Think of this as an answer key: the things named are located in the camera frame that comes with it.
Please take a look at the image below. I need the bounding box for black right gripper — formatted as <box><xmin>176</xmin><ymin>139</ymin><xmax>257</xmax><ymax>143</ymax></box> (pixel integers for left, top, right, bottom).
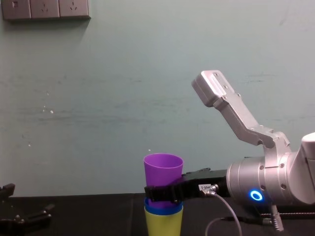
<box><xmin>144</xmin><ymin>167</ymin><xmax>230</xmax><ymax>205</ymax></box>

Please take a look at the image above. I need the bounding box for purple plastic cup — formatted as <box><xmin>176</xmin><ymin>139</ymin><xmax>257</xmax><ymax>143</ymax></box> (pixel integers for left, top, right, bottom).
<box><xmin>143</xmin><ymin>153</ymin><xmax>185</xmax><ymax>209</ymax></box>

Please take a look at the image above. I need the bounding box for yellow-green plastic cup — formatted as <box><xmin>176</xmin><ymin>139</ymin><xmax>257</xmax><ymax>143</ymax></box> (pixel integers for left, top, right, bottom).
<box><xmin>144</xmin><ymin>208</ymin><xmax>184</xmax><ymax>236</ymax></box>

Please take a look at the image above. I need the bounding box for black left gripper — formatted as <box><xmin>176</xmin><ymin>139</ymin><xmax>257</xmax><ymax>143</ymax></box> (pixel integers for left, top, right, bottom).
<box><xmin>0</xmin><ymin>183</ymin><xmax>56</xmax><ymax>236</ymax></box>

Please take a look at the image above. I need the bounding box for blue plastic cup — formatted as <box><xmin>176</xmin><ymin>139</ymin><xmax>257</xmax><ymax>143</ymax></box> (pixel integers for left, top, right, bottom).
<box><xmin>144</xmin><ymin>197</ymin><xmax>184</xmax><ymax>216</ymax></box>

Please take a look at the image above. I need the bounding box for grey wall socket plate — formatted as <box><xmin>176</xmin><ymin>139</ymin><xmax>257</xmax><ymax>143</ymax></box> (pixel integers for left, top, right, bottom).
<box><xmin>59</xmin><ymin>0</ymin><xmax>90</xmax><ymax>18</ymax></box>
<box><xmin>30</xmin><ymin>0</ymin><xmax>61</xmax><ymax>19</ymax></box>

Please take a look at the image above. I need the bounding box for grey gripper cable with plugs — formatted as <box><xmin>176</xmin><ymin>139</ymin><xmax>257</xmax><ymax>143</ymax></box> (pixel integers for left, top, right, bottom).
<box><xmin>200</xmin><ymin>183</ymin><xmax>284</xmax><ymax>236</ymax></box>

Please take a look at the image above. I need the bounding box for black table cloth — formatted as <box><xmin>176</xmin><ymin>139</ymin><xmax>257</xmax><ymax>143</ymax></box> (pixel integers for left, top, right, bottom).
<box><xmin>0</xmin><ymin>193</ymin><xmax>315</xmax><ymax>236</ymax></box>

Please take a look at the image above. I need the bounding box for black ribbed bar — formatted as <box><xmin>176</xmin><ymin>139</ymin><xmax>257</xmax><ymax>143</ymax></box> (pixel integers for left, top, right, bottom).
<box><xmin>260</xmin><ymin>211</ymin><xmax>315</xmax><ymax>220</ymax></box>

